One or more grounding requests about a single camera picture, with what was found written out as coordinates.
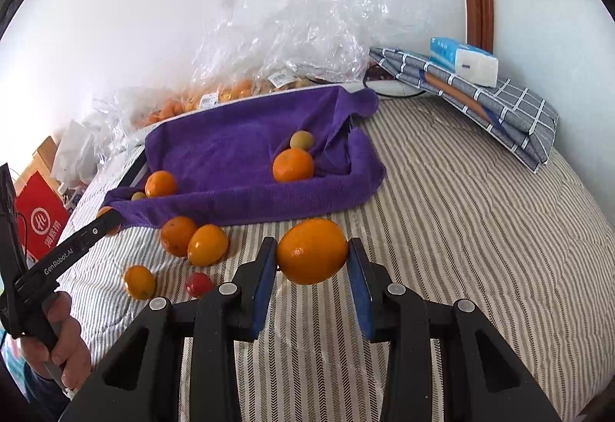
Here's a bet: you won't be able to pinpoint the red paper bag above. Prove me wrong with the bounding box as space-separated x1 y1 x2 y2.
16 172 70 260

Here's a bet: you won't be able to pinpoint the tray under towel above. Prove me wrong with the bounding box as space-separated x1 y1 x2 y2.
119 150 148 188

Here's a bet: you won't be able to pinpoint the person's left hand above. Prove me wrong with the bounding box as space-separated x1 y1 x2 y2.
18 292 92 391

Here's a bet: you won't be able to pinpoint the blue white tissue pack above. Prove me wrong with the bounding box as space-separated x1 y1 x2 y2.
429 37 499 88

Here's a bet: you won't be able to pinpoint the small orange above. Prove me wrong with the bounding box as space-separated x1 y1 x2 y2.
123 265 156 300
144 170 177 198
96 206 122 237

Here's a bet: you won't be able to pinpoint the striped quilt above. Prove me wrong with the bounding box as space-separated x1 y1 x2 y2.
47 97 612 422

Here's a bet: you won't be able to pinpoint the small orange far left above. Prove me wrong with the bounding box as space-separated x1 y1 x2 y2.
96 206 122 237

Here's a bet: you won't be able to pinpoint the small orange front left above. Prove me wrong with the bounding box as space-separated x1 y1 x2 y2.
123 265 156 300

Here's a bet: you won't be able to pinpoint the clear plastic bags of fruit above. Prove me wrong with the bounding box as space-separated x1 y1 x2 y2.
95 0 390 135

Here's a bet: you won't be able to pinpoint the white plastic bag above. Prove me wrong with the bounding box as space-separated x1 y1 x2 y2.
51 120 101 188

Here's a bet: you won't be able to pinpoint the oval yellow-orange fruit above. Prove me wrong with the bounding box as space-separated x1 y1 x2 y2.
188 224 229 267

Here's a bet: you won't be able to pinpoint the large orange with stem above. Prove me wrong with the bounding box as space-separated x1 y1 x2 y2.
272 148 315 182

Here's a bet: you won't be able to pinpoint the purple towel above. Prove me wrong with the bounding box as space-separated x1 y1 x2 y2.
103 85 386 228

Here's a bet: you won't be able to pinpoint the grey checked folded cloth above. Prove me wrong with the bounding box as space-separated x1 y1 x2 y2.
369 47 559 172

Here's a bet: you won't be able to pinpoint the tiny yellow kumquat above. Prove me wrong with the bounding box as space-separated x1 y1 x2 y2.
131 192 146 201

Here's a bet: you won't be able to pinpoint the dark-spotted orange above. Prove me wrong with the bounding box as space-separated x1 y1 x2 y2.
160 216 198 257

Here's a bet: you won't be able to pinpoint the red cherry tomato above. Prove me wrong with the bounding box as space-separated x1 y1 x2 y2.
184 272 214 299

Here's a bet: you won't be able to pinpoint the yellow-green small fruit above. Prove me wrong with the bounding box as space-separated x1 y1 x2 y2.
289 130 315 152

